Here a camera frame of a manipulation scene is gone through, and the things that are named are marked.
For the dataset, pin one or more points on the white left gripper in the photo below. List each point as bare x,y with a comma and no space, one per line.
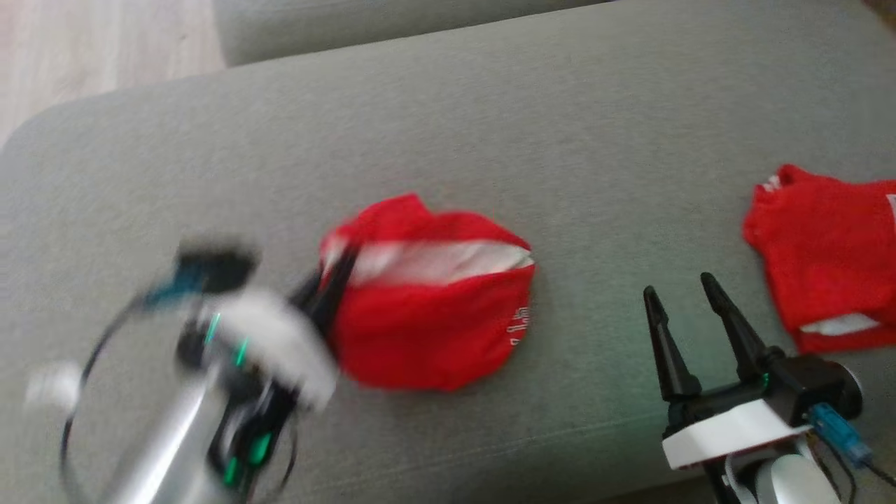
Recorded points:
280,343

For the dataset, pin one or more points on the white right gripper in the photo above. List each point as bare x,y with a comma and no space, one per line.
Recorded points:
728,430

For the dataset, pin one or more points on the red garment white stripe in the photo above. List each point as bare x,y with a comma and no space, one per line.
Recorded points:
420,336

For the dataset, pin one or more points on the red t-shirt white sleeves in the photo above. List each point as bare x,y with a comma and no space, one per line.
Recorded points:
826,245

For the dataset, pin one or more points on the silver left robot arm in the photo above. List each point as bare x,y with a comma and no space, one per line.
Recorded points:
182,434

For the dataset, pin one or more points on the grey fabric sofa seat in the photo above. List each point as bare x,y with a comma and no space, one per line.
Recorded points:
490,140

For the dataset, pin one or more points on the grey fabric sofa section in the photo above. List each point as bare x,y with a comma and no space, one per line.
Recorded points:
350,28

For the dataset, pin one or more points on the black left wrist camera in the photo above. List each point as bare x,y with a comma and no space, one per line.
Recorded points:
217,267

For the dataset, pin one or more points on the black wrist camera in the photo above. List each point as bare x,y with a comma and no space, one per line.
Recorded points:
217,267
819,381

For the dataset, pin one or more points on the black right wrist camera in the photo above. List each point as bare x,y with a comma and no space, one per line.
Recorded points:
819,381

